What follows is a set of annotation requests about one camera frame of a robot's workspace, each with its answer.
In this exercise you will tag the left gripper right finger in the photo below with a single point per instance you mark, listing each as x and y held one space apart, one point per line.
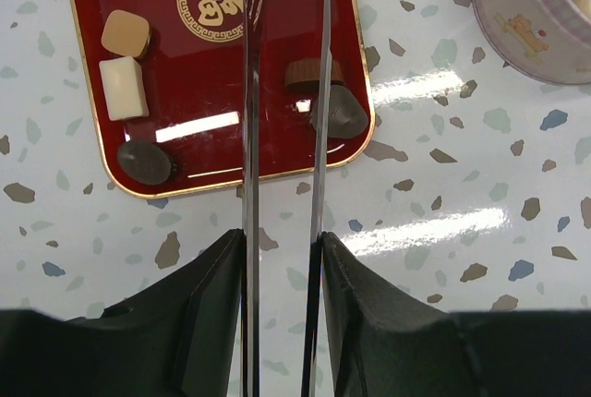
384 342

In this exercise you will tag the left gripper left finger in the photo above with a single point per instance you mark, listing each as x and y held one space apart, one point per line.
175 338

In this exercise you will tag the metal tweezers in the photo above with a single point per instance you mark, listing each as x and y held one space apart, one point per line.
250 362

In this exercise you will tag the dark round chocolate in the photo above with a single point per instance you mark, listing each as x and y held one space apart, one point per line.
145 162

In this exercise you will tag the dark rounded triangle chocolate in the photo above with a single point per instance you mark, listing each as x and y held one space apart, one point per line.
347 117

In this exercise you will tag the white rectangular chocolate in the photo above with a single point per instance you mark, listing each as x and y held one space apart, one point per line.
123 88

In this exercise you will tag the brown cup chocolate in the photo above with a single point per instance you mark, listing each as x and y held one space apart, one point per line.
303 75

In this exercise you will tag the tan rounded square chocolate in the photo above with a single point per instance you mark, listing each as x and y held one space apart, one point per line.
126 34

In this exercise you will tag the red rectangular tray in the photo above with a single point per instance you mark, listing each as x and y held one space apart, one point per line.
193 76

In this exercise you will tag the round metal tin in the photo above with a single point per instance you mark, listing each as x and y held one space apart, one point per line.
548 40

